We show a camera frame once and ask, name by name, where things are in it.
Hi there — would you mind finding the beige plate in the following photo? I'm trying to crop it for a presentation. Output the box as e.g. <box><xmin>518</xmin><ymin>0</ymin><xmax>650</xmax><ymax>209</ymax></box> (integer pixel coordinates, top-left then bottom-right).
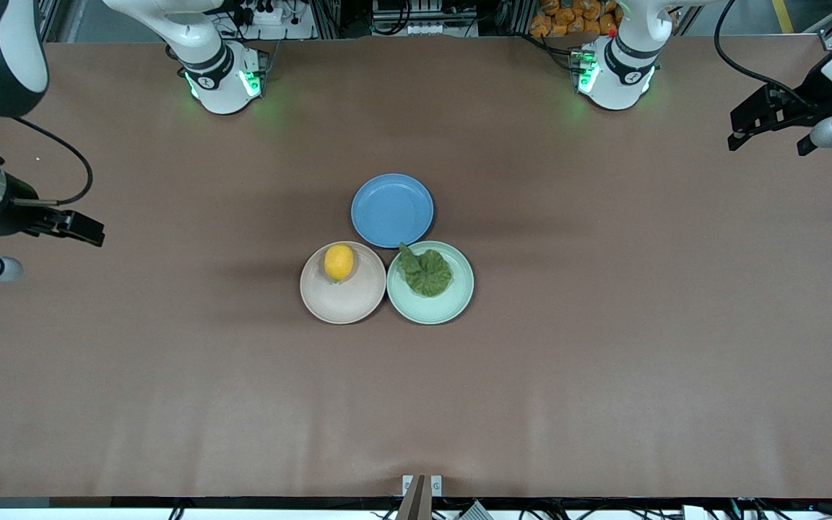
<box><xmin>300</xmin><ymin>240</ymin><xmax>387</xmax><ymax>325</ymax></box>

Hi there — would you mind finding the blue plate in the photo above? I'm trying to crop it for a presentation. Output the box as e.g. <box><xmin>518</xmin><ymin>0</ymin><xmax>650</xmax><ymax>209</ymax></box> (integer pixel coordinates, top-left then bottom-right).
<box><xmin>350</xmin><ymin>173</ymin><xmax>435</xmax><ymax>250</ymax></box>

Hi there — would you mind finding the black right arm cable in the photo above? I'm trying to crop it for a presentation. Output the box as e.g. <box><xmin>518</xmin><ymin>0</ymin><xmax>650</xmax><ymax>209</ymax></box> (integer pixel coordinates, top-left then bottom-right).
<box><xmin>8</xmin><ymin>116</ymin><xmax>94</xmax><ymax>209</ymax></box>

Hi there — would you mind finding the brown table cover sheet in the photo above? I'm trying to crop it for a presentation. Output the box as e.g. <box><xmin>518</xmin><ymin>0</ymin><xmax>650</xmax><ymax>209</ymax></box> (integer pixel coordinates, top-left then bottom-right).
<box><xmin>0</xmin><ymin>35</ymin><xmax>832</xmax><ymax>499</ymax></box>

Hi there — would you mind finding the bag of orange items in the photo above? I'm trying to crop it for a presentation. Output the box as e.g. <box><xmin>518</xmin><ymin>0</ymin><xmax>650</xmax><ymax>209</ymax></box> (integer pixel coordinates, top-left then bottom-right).
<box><xmin>528</xmin><ymin>0</ymin><xmax>623</xmax><ymax>38</ymax></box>

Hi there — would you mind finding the white electronics box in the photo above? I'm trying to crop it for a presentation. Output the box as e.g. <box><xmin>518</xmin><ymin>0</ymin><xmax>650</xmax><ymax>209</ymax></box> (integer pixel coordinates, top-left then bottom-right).
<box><xmin>371</xmin><ymin>0</ymin><xmax>485</xmax><ymax>37</ymax></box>

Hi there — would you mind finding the yellow lemon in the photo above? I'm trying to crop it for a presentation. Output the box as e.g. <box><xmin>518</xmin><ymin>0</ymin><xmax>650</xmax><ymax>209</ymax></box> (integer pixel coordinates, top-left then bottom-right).
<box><xmin>324</xmin><ymin>243</ymin><xmax>355</xmax><ymax>283</ymax></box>

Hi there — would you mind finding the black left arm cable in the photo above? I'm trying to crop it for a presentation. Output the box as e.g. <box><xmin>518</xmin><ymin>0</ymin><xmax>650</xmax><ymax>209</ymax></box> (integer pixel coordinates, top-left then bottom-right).
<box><xmin>714</xmin><ymin>0</ymin><xmax>818</xmax><ymax>108</ymax></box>

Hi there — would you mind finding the wooden post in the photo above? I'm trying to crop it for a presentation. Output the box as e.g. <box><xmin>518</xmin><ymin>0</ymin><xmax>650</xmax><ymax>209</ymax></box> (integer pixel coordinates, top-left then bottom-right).
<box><xmin>396</xmin><ymin>474</ymin><xmax>433</xmax><ymax>520</ymax></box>

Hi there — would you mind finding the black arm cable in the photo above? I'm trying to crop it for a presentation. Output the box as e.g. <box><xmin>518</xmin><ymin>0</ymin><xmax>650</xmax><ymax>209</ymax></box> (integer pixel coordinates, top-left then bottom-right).
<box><xmin>8</xmin><ymin>116</ymin><xmax>94</xmax><ymax>209</ymax></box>
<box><xmin>714</xmin><ymin>0</ymin><xmax>818</xmax><ymax>108</ymax></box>

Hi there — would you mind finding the pale green plate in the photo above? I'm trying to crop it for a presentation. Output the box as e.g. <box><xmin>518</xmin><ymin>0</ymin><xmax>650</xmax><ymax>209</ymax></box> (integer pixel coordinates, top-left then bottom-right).
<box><xmin>386</xmin><ymin>240</ymin><xmax>475</xmax><ymax>325</ymax></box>

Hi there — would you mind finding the white power strip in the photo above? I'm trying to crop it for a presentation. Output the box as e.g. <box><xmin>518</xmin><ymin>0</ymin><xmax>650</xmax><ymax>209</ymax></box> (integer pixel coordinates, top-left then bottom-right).
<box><xmin>232</xmin><ymin>0</ymin><xmax>316</xmax><ymax>40</ymax></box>

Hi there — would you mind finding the green lettuce leaf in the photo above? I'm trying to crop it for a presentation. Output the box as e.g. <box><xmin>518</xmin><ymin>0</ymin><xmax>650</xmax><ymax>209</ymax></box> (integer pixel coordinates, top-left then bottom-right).
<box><xmin>396</xmin><ymin>242</ymin><xmax>454</xmax><ymax>298</ymax></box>

